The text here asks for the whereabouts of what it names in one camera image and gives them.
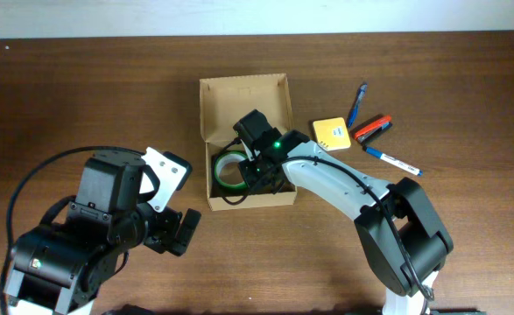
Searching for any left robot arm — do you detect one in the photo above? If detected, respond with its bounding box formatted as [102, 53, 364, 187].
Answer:
[0, 146, 201, 314]

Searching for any yellow sticky note pad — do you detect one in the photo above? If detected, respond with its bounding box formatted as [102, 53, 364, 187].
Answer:
[313, 117, 351, 151]

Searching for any blue ballpoint pen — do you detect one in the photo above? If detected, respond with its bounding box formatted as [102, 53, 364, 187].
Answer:
[346, 82, 368, 128]

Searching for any brown cardboard box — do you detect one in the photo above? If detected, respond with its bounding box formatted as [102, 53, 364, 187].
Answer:
[200, 73, 298, 211]

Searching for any right black cable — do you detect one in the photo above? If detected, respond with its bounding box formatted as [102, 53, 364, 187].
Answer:
[213, 137, 435, 302]

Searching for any left black cable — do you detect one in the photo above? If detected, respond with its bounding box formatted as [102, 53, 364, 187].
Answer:
[0, 145, 161, 315]

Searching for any white blue marker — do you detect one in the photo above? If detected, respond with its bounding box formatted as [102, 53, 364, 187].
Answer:
[365, 146, 423, 177]

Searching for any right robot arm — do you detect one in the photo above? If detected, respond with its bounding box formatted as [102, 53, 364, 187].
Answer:
[233, 110, 454, 314]

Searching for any green tape roll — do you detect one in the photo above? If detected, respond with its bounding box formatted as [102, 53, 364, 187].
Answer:
[214, 151, 247, 190]

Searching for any black cable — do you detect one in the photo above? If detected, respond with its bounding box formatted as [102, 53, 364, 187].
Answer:
[0, 145, 161, 315]
[213, 137, 435, 302]

